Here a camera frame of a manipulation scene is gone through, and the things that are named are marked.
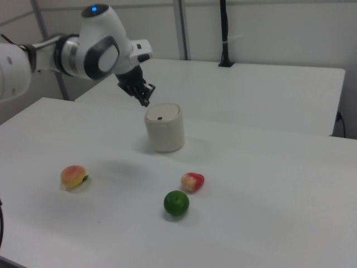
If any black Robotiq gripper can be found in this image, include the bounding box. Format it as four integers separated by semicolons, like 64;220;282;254
115;64;156;108

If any cream round garbage bin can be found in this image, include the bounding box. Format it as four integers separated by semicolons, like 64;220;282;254
144;103;186;154

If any red toy strawberry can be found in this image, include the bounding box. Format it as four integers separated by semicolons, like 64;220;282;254
180;172;205;193

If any orange yellow toy peach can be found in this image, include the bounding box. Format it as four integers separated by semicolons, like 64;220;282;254
60;165;89;190

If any green toy lime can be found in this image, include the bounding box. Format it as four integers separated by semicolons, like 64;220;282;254
163;190;190;217

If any grey partition post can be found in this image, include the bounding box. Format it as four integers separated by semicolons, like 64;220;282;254
32;0;70;101
172;0;190;61

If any black camera stand pole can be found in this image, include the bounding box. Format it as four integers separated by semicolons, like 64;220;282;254
218;0;235;68

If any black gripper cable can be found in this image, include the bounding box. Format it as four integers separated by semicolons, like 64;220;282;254
0;33;37;73

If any black hanging cable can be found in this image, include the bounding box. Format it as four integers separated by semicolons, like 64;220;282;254
0;197;5;246

